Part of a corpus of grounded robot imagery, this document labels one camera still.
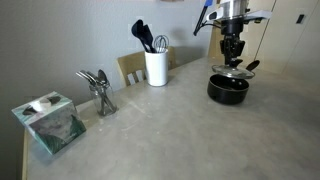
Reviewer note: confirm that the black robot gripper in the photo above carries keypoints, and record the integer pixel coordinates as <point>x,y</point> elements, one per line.
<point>232,45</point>

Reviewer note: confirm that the glass pot lid black knob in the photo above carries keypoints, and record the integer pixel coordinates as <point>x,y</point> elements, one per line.
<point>236,72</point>

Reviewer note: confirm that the white utensil holder crock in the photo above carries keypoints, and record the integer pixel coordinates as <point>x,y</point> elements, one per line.
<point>156,68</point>

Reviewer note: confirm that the black plastic spatula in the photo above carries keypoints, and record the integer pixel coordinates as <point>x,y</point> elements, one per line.
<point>149,38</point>

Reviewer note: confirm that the black plastic ladle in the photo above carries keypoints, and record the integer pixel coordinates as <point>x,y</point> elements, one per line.
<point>137,31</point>

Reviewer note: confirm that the metal spoon in jar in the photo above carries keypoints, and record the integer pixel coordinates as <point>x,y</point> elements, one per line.
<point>103,81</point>

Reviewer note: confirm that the glass jar of cutlery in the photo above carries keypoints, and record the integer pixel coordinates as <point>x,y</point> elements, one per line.
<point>103,99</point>

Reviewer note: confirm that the green patterned tissue box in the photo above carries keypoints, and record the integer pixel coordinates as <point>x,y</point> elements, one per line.
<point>52,120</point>

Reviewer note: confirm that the black saucepan with handle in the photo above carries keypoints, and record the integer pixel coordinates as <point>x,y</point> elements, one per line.
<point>228,91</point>

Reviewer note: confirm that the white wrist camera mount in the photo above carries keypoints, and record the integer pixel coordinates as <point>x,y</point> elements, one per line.
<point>229,12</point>

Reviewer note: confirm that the metal wire whisk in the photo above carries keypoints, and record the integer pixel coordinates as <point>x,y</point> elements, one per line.
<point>161,42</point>

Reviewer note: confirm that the black door handle plate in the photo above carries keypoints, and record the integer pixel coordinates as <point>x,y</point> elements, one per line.
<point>300,19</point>

